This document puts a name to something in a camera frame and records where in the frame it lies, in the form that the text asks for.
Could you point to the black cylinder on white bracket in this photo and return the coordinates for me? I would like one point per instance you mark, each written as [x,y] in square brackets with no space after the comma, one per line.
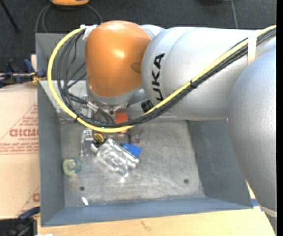
[147,106]

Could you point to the brown cardboard board, red print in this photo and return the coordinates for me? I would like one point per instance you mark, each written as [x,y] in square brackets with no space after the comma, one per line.
[13,176]

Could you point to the grey metal bin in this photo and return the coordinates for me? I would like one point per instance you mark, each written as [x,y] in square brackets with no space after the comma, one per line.
[161,156]

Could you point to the blue block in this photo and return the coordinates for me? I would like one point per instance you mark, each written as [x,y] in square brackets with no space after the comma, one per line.
[133,149]

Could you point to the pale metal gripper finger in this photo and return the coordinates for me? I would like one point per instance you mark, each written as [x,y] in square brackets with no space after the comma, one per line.
[94,148]
[87,135]

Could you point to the clear plastic bottle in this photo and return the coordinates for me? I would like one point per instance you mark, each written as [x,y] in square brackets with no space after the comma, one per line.
[114,157]

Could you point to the orange-red block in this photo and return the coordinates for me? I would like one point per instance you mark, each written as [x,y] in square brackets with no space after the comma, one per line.
[121,117]

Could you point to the small white scrap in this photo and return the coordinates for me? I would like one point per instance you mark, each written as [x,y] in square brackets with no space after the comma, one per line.
[84,200]

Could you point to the yellow and black round cap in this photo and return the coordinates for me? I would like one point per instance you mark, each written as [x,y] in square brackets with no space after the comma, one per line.
[98,137]

